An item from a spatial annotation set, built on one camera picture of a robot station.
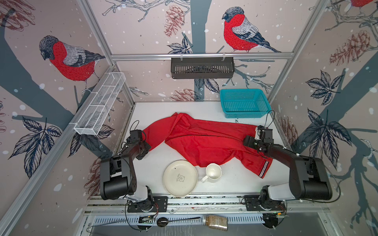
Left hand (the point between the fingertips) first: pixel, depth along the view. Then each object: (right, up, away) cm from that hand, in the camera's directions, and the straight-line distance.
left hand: (145, 148), depth 92 cm
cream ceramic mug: (+42, -11, -11) cm, 45 cm away
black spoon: (+16, -28, -25) cm, 41 cm away
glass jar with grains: (+41, -26, -28) cm, 56 cm away
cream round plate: (+23, -14, -11) cm, 29 cm away
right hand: (+68, +4, +2) cm, 68 cm away
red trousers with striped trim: (+37, +4, -2) cm, 37 cm away
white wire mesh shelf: (-20, +20, -21) cm, 35 cm away
